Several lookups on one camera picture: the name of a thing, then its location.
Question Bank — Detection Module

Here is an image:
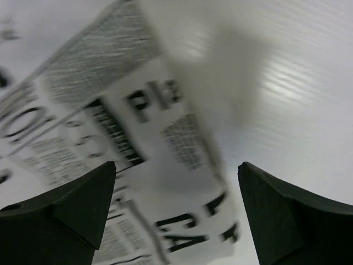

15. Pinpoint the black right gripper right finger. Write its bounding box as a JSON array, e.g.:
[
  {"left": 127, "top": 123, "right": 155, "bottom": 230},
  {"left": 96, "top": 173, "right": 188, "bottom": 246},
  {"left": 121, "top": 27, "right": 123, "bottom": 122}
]
[{"left": 238, "top": 162, "right": 352, "bottom": 264}]

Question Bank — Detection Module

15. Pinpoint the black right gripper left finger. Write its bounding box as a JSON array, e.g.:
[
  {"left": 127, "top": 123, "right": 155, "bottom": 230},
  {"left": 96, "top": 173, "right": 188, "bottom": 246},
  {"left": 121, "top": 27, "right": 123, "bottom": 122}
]
[{"left": 1, "top": 161, "right": 116, "bottom": 265}]

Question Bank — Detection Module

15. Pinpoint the newspaper print cloth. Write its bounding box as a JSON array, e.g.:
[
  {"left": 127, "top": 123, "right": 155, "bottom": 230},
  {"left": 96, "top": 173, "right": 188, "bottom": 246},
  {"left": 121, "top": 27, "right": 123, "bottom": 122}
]
[{"left": 1, "top": 1, "right": 240, "bottom": 264}]

